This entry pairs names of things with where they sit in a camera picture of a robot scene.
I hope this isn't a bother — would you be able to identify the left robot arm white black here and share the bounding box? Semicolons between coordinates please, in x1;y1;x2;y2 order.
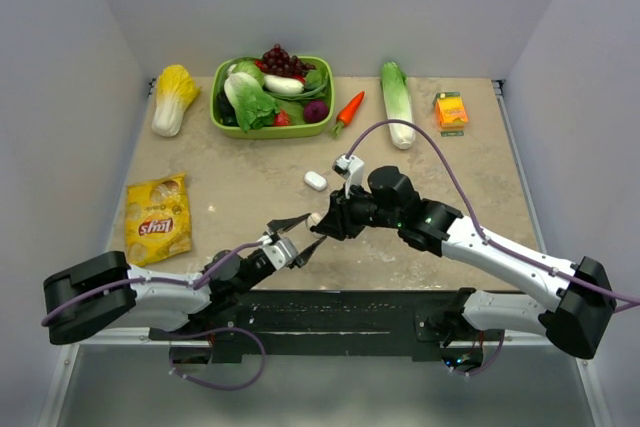
41;213;324;345

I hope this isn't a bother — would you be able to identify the purple onion in basket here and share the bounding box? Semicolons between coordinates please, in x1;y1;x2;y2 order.
303;99;330;124

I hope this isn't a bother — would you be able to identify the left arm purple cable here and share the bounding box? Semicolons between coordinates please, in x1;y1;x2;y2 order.
40;240;263;328

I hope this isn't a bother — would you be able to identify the yellow napa cabbage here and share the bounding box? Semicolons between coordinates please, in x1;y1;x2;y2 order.
151;64;201;138

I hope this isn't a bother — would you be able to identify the white radish in basket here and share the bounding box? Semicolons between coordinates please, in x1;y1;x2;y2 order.
264;74;305;95

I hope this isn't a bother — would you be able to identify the green lettuce in basket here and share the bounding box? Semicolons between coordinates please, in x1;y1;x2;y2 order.
224;72;280;132

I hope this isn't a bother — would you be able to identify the red grape bunch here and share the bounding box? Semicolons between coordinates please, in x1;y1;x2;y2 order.
253;44;317;77

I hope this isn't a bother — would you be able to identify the orange toy carrot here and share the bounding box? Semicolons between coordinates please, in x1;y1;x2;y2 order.
329;91;365;139

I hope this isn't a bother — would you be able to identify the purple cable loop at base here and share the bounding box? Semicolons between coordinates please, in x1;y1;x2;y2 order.
168;324;268;390

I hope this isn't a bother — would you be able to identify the yellow lays chips bag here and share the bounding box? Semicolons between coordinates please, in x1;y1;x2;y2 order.
124;172;192;267

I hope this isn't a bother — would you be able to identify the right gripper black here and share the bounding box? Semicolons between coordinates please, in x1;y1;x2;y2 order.
317;180;403;240

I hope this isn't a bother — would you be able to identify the pink earbud charging case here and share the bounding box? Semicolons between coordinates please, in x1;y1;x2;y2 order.
305;212;323;229

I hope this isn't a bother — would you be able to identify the white earbud charging case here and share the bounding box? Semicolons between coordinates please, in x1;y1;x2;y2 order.
303;171;328;192

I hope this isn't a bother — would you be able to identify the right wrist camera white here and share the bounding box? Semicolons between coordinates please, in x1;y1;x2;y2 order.
332;153;365;199

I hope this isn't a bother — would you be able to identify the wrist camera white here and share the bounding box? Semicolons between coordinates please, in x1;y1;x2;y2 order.
332;153;365;199
258;232;299;270

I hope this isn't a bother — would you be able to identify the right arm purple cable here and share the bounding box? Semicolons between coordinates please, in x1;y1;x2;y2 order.
345;119;640;313

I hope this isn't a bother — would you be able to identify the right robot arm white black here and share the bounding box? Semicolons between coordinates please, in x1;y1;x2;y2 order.
311;166;616;360

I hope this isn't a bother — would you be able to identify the green white napa cabbage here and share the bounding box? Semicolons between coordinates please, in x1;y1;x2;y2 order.
380;61;415;150

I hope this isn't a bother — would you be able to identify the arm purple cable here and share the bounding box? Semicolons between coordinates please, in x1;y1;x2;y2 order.
40;240;263;328
345;119;640;313

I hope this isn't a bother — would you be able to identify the red strawberry in basket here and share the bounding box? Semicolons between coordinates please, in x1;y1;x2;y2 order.
272;110;291;127

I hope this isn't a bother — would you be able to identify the orange juice carton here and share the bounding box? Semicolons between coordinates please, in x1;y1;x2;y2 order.
433;92;468;136

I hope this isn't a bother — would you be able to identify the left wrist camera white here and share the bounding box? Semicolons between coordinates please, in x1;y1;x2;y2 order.
258;232;299;270

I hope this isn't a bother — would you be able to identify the green plastic basket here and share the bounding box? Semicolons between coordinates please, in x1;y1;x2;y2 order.
209;55;335;140

